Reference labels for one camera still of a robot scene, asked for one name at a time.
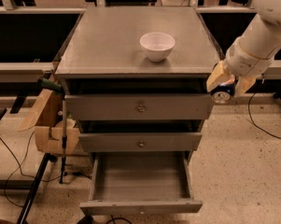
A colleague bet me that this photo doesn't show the grey middle drawer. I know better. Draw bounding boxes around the grey middle drawer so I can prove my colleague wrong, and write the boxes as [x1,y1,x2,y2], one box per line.
[79,133,202,152]

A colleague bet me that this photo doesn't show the black floor cable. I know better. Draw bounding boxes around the black floor cable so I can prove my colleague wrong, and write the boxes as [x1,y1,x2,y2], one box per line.
[246,91,281,141]
[0,130,92,209]

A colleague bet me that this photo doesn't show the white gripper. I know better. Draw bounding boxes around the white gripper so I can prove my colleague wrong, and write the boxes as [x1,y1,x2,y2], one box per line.
[206,37,274,97]

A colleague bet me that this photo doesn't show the grey top drawer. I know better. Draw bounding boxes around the grey top drawer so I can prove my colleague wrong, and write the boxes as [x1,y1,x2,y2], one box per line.
[65,94,213,120]

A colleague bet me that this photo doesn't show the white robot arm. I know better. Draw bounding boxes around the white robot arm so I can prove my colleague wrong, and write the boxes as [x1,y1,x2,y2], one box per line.
[206,0,281,97]

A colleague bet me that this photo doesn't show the green handled grabber stick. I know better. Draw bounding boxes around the green handled grabber stick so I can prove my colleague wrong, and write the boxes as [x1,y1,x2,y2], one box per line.
[37,77,67,184]

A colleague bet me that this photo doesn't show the white ceramic bowl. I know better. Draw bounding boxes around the white ceramic bowl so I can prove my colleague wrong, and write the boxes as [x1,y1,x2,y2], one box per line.
[140,32,176,62]

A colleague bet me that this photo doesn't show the blue pepsi can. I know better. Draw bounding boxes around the blue pepsi can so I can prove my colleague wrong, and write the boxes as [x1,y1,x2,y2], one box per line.
[211,79,235,105]

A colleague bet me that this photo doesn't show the grey drawer cabinet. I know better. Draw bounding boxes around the grey drawer cabinet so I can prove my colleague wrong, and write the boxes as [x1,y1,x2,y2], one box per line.
[54,6,227,217]

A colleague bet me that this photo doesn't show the brown cardboard box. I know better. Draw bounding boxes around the brown cardboard box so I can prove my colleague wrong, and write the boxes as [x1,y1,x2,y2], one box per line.
[17,74,80,156]

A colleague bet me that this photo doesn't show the black floor cable left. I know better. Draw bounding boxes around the black floor cable left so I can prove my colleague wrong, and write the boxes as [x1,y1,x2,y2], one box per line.
[0,130,92,209]

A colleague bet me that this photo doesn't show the black floor cable right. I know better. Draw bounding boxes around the black floor cable right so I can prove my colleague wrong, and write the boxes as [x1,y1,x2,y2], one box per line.
[246,91,281,141]

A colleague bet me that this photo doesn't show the grey drawer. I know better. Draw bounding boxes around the grey drawer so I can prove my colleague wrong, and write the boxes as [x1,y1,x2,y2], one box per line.
[79,133,202,152]
[80,152,203,216]
[65,94,213,120]

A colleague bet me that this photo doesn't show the black stand leg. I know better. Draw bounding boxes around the black stand leg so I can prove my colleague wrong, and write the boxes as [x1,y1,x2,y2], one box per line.
[17,153,50,224]

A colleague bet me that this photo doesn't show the grey bottom drawer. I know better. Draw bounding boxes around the grey bottom drawer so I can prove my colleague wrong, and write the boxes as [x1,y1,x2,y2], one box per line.
[80,152,203,216]

